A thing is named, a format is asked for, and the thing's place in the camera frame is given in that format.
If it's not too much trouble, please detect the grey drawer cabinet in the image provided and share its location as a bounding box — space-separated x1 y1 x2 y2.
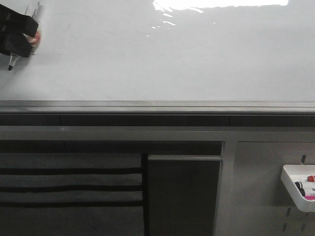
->
0 153 149 236

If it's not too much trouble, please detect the white plastic wall tray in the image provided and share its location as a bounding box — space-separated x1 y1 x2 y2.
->
281 165 315 212

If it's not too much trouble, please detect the dark grey cabinet door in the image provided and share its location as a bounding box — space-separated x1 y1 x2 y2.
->
148 155 221 236

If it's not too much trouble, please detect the red capped marker in tray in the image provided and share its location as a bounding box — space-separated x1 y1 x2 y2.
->
307 175 315 182

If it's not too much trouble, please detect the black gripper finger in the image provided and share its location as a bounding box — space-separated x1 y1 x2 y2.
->
0 32 32 58
0 4 38 37

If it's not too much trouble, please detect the black capped marker in tray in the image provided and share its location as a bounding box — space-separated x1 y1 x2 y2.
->
295 181 315 197

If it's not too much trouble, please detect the pink item in tray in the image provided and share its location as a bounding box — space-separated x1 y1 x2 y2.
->
305 196 315 200

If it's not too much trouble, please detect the white black-tipped whiteboard marker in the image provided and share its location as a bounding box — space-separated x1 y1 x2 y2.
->
7 1 42 71

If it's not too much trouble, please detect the grey slotted wall panel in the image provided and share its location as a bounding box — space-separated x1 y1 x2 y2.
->
227 142 315 236

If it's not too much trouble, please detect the large white whiteboard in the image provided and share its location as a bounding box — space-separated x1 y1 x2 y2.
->
0 0 315 114

